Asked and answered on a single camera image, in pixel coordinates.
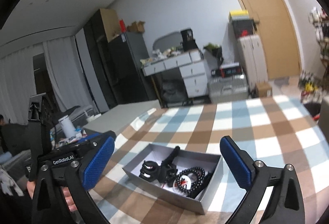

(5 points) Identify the small cardboard box on floor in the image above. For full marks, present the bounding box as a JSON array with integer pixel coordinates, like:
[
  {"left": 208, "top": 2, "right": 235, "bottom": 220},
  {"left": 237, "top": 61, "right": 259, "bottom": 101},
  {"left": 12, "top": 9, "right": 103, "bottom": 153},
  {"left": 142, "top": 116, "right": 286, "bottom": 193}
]
[{"left": 255, "top": 82, "right": 273, "bottom": 98}]

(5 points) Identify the plaid bed blanket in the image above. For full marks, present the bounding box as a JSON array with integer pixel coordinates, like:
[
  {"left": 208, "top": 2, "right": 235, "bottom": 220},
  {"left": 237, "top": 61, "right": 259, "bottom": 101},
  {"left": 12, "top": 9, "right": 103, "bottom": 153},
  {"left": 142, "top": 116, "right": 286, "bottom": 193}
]
[{"left": 90, "top": 95, "right": 328, "bottom": 223}]

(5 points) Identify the black refrigerator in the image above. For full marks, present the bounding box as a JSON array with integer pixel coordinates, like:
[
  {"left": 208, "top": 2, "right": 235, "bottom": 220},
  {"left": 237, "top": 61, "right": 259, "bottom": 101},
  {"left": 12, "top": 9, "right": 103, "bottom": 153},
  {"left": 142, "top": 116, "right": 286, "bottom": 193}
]
[{"left": 104, "top": 32, "right": 157, "bottom": 104}]

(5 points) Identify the white upright suitcase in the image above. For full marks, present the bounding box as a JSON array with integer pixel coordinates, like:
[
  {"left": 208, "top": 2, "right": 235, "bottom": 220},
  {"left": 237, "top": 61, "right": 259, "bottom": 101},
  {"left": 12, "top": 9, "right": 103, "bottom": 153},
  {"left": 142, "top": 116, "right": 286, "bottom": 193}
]
[{"left": 237, "top": 35, "right": 268, "bottom": 90}]

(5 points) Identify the long black hair claw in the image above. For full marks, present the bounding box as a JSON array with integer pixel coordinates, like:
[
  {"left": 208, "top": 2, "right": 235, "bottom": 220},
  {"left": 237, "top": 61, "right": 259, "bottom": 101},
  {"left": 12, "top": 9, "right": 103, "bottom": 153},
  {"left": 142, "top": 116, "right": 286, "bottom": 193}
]
[{"left": 161, "top": 146, "right": 180, "bottom": 167}]

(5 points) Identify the silver suitcase lying flat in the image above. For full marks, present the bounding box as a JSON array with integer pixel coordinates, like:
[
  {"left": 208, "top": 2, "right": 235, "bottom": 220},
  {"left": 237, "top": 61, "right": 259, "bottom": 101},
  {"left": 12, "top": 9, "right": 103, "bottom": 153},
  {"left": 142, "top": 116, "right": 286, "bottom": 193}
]
[{"left": 207, "top": 74, "right": 249, "bottom": 104}]

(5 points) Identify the stack of shoe boxes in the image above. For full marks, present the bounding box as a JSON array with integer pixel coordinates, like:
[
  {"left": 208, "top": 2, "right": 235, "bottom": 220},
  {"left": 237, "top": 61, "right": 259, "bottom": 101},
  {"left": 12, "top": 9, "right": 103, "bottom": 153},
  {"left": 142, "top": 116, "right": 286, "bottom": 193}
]
[{"left": 229, "top": 10, "right": 255, "bottom": 39}]

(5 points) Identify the white round flag badge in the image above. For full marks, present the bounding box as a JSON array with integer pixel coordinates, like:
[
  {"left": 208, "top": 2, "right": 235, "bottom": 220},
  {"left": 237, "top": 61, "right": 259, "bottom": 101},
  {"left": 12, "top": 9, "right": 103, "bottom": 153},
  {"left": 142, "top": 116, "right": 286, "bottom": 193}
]
[{"left": 173, "top": 173, "right": 196, "bottom": 192}]

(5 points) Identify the small black hair claw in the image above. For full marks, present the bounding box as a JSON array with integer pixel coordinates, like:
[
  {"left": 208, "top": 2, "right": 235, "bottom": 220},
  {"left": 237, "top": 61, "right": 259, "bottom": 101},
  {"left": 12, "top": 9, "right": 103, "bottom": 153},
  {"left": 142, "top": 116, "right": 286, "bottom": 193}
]
[{"left": 158, "top": 164, "right": 178, "bottom": 187}]

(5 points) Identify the white bottle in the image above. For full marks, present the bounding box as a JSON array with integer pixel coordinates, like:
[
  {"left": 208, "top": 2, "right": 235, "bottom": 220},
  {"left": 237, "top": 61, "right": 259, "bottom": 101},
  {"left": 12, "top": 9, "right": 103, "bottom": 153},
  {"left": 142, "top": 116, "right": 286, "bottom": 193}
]
[{"left": 59, "top": 115, "right": 76, "bottom": 138}]

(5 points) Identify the wooden door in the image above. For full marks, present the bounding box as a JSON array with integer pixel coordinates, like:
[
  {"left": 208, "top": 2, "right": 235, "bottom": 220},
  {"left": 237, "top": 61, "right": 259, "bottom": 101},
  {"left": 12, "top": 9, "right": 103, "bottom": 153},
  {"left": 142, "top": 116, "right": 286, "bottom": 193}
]
[{"left": 239, "top": 0, "right": 301, "bottom": 79}]

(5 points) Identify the white dressing table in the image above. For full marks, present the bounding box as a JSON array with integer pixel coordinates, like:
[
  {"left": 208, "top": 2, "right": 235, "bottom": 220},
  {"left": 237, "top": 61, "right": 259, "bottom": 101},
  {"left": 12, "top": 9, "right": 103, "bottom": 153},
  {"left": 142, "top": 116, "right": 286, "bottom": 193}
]
[{"left": 142, "top": 50, "right": 210, "bottom": 107}]

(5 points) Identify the grey open cardboard box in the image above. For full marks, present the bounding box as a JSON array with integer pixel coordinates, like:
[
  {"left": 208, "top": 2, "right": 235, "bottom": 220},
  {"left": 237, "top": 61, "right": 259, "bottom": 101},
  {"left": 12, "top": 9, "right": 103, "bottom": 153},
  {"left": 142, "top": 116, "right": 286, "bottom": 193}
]
[{"left": 123, "top": 144, "right": 223, "bottom": 215}]

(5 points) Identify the black red box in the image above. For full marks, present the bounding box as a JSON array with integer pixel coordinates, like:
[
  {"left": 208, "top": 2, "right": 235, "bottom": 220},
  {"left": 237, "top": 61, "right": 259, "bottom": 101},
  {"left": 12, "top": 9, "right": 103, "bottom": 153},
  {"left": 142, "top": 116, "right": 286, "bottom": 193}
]
[{"left": 211, "top": 63, "right": 243, "bottom": 78}]

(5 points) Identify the white curtain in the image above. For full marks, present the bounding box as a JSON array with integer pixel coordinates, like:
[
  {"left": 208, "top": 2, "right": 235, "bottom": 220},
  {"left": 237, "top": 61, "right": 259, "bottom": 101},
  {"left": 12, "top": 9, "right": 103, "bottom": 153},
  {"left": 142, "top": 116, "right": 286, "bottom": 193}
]
[{"left": 1, "top": 36, "right": 96, "bottom": 124}]

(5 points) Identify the large black hair claw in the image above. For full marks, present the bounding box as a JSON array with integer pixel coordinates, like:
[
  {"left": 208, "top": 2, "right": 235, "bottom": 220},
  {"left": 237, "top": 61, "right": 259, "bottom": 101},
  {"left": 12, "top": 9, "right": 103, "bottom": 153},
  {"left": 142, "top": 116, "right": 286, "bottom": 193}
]
[{"left": 139, "top": 160, "right": 162, "bottom": 183}]

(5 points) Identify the left hand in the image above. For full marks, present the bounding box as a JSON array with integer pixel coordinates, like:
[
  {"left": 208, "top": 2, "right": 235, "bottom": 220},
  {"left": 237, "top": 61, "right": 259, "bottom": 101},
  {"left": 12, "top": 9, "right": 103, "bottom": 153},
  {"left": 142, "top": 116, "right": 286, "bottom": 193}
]
[{"left": 27, "top": 181, "right": 76, "bottom": 212}]

